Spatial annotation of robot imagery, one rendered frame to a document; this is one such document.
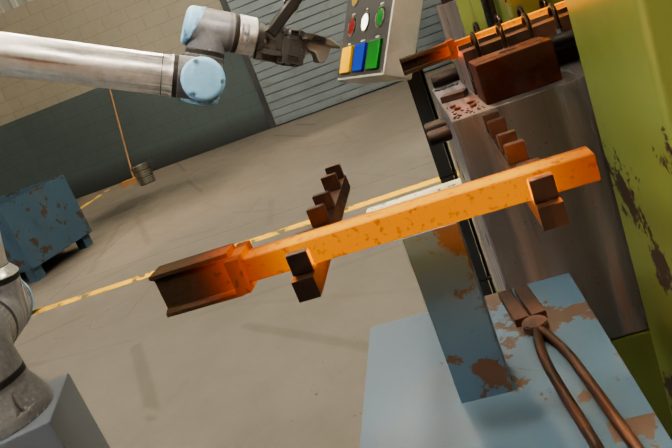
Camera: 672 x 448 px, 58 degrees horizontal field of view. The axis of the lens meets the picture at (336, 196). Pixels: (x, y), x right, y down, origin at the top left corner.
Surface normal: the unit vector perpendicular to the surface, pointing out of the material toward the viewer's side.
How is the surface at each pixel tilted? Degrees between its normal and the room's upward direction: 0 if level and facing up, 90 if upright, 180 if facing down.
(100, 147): 90
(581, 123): 90
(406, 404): 0
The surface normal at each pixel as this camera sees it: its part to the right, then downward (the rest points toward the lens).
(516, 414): -0.35, -0.90
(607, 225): -0.07, 0.29
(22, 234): 0.90, -0.25
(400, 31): 0.33, 0.14
